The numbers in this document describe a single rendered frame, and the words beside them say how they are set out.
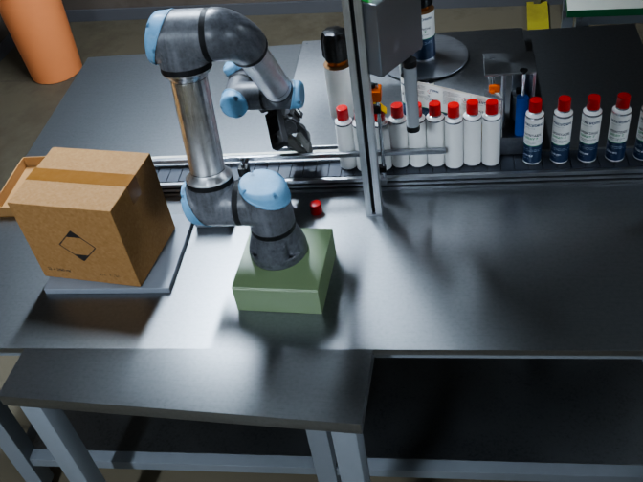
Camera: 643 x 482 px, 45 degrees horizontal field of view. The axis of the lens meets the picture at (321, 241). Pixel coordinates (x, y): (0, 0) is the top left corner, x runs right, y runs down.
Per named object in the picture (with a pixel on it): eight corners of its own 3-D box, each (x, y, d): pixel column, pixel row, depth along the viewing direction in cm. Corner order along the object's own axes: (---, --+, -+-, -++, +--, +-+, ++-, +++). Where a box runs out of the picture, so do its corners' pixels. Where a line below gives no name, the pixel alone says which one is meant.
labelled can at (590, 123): (594, 152, 221) (603, 90, 207) (597, 164, 217) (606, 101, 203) (575, 153, 222) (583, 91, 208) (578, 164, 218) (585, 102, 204)
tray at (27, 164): (110, 163, 256) (106, 153, 254) (85, 215, 238) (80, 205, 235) (27, 166, 261) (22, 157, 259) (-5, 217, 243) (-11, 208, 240)
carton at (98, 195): (175, 228, 225) (150, 152, 206) (141, 287, 208) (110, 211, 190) (84, 219, 233) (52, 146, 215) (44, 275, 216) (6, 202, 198)
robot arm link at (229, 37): (255, -6, 162) (307, 78, 209) (206, -3, 164) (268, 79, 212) (252, 47, 160) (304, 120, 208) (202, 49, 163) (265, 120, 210)
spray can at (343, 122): (357, 159, 232) (350, 101, 219) (358, 169, 229) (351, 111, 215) (340, 161, 233) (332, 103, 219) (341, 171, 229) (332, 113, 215)
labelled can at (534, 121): (540, 154, 223) (544, 93, 209) (542, 165, 219) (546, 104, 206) (521, 155, 224) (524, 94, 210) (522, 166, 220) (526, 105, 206)
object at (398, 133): (409, 157, 230) (405, 98, 216) (410, 168, 226) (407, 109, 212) (391, 159, 230) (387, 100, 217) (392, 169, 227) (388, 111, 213)
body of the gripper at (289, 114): (305, 115, 228) (279, 84, 222) (301, 131, 222) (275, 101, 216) (285, 126, 232) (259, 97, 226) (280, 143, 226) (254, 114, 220)
